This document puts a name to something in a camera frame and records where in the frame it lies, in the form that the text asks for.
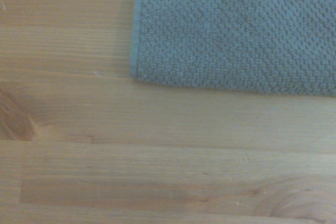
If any grey-blue textured towel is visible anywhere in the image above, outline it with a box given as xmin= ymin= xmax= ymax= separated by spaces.
xmin=129 ymin=0 xmax=336 ymax=98

